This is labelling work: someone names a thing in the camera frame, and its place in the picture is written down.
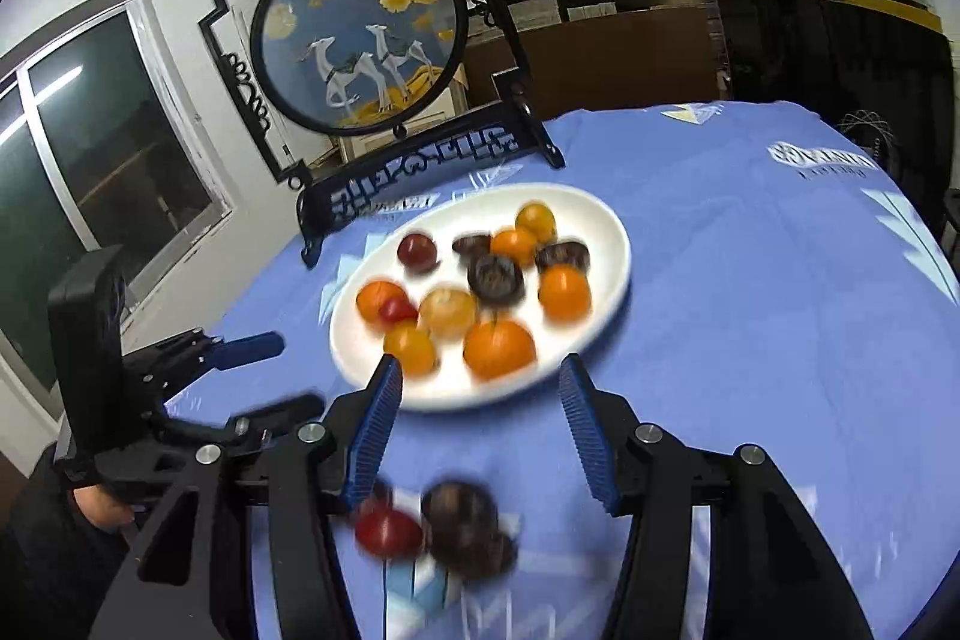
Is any black carved screen stand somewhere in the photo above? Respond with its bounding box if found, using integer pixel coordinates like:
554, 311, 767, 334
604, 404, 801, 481
199, 0, 565, 266

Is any small yellow tomato far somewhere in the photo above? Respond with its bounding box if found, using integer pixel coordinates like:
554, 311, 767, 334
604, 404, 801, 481
514, 202, 556, 245

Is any large red tomato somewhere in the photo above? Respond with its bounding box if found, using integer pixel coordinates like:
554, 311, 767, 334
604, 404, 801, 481
353, 500, 427, 560

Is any small orange tomato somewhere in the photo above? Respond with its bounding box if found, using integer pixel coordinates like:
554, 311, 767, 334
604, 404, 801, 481
490, 227, 539, 269

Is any large dark water chestnut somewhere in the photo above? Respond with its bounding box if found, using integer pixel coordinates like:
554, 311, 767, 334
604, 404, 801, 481
420, 479, 500, 546

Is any small red cherry tomato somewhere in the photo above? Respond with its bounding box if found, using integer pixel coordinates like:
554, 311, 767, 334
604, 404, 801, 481
377, 296, 418, 330

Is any left hand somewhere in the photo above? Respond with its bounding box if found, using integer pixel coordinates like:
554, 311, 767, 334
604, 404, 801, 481
71, 486, 135, 531

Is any dark chestnut on plate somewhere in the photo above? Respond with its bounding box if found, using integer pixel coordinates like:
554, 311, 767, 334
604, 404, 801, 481
452, 234, 491, 263

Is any white oval plate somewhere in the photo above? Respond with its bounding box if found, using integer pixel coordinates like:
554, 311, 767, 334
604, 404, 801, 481
329, 184, 631, 413

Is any dark red plum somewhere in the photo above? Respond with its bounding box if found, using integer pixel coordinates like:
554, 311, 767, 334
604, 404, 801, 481
397, 232, 438, 275

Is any round deer embroidery screen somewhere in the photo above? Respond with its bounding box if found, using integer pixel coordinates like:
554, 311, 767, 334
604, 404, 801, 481
249, 0, 467, 136

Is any orange tomato front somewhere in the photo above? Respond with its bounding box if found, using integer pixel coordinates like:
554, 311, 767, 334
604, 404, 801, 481
382, 321, 439, 378

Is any pale peeled orange fruit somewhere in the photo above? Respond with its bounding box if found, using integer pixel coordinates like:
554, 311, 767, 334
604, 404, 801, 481
418, 286, 480, 341

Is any large orange mandarin right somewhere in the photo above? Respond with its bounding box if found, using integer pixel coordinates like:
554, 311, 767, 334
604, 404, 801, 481
462, 319, 537, 381

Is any window with white frame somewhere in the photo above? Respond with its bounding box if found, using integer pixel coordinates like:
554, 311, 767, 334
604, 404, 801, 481
2, 0, 231, 417

